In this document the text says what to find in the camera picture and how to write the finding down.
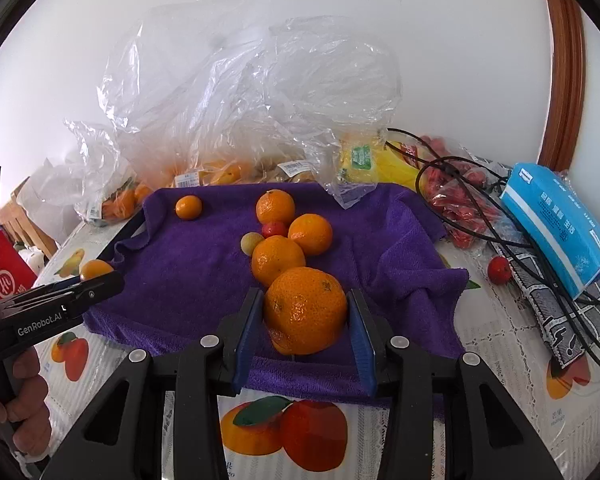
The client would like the large orange mandarin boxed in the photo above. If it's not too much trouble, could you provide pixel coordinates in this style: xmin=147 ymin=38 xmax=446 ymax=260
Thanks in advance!
xmin=262 ymin=266 xmax=348 ymax=356

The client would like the brown wooden door frame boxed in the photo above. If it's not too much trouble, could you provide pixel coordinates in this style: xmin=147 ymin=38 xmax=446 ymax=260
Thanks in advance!
xmin=535 ymin=0 xmax=586 ymax=173

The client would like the purple towel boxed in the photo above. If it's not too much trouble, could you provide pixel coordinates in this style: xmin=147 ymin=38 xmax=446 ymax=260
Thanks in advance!
xmin=82 ymin=182 xmax=470 ymax=403

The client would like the clear bag of mandarins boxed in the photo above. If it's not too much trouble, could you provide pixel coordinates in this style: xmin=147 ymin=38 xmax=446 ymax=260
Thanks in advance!
xmin=97 ymin=0 xmax=281 ymax=188
xmin=62 ymin=119 xmax=153 ymax=223

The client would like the black cable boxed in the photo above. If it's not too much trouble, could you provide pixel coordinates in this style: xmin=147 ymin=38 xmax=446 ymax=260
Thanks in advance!
xmin=385 ymin=127 xmax=600 ymax=376

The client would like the blue tissue pack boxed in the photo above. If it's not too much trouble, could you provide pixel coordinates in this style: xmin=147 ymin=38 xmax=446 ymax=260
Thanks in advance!
xmin=500 ymin=162 xmax=600 ymax=299

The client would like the clear bag of brown fruit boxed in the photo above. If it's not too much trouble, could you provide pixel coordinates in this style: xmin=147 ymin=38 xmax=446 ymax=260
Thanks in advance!
xmin=250 ymin=15 xmax=403 ymax=211

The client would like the bag of red fruit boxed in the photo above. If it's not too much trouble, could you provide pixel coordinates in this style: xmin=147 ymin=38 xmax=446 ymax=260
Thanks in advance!
xmin=405 ymin=135 xmax=511 ymax=251

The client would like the person's left hand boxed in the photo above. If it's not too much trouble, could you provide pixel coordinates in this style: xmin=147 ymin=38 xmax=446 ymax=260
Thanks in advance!
xmin=0 ymin=347 xmax=51 ymax=456

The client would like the red paper bag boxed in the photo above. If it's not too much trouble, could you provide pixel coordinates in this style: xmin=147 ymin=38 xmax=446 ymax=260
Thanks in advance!
xmin=0 ymin=230 xmax=38 ymax=301

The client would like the small yellow-green fruit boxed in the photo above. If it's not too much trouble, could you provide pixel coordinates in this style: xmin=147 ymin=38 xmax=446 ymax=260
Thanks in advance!
xmin=240 ymin=232 xmax=265 ymax=256

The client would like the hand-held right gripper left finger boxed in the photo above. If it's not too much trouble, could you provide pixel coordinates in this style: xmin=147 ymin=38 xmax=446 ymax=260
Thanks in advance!
xmin=40 ymin=287 xmax=266 ymax=480

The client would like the grey checkered cloth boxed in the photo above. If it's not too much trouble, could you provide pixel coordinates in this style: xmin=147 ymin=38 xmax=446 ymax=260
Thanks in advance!
xmin=490 ymin=230 xmax=600 ymax=366

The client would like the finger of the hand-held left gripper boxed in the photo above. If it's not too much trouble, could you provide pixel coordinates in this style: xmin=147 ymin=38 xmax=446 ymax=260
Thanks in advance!
xmin=27 ymin=274 xmax=88 ymax=295
xmin=0 ymin=271 xmax=126 ymax=320

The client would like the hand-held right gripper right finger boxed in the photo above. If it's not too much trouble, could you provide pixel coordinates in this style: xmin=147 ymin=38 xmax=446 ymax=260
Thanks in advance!
xmin=346 ymin=287 xmax=566 ymax=480

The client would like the white plastic bag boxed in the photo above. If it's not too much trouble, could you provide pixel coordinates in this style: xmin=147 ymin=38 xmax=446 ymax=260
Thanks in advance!
xmin=17 ymin=157 xmax=88 ymax=226

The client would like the small orange mandarin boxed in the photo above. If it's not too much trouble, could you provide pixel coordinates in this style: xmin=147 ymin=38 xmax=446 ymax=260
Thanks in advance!
xmin=175 ymin=195 xmax=203 ymax=220

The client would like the wooden chair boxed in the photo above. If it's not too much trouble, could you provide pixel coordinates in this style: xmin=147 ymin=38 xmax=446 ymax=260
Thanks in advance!
xmin=0 ymin=176 xmax=61 ymax=261

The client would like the wrapped banana bunch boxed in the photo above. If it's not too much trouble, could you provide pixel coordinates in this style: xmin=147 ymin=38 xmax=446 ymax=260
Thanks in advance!
xmin=337 ymin=132 xmax=421 ymax=191

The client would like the black tray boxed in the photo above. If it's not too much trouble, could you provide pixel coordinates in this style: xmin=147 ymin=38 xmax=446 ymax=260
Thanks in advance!
xmin=105 ymin=205 xmax=148 ymax=263

